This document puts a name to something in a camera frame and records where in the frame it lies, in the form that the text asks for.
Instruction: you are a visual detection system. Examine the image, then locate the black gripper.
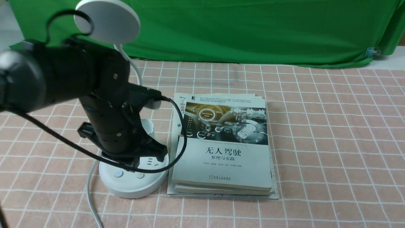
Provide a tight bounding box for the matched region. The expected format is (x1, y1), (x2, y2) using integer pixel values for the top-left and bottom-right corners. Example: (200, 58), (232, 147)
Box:
(78, 95), (168, 168)

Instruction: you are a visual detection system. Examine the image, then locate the white round desk lamp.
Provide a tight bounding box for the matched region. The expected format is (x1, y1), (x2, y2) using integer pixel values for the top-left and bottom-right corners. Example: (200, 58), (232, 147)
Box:
(76, 0), (168, 199)

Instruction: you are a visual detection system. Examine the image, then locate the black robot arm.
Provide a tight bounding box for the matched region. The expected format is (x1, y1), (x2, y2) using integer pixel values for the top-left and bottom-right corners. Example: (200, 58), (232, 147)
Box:
(1, 39), (168, 171)

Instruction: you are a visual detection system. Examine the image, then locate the bottom book large thin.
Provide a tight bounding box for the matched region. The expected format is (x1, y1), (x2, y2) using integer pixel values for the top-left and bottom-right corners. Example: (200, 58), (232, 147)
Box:
(167, 93), (280, 200)

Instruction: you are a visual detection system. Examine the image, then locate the top book autonomous driving cover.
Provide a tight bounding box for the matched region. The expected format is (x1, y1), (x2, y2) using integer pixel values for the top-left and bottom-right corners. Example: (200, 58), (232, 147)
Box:
(171, 97), (273, 192)

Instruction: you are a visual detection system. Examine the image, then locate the green backdrop cloth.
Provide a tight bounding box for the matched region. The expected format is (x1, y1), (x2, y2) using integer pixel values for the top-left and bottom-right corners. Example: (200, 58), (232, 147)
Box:
(9, 0), (404, 69)

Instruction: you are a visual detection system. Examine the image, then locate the pink checkered tablecloth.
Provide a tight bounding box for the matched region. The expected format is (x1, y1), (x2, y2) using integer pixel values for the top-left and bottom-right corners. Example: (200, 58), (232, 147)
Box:
(1, 60), (405, 228)

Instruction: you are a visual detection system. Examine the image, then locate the blue binder clip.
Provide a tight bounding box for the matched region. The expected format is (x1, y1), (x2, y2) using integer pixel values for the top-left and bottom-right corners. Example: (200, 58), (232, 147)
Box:
(364, 47), (381, 58)

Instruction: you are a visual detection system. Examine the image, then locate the white lamp power cable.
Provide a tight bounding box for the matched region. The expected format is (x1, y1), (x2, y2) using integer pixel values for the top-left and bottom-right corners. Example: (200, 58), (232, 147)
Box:
(86, 160), (105, 228)

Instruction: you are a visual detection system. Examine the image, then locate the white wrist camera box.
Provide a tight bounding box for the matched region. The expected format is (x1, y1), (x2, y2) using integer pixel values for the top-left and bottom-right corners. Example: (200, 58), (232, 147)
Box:
(144, 95), (162, 110)

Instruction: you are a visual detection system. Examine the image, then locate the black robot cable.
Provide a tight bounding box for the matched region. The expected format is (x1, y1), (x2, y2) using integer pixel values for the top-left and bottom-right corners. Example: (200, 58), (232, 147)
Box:
(0, 9), (188, 228)

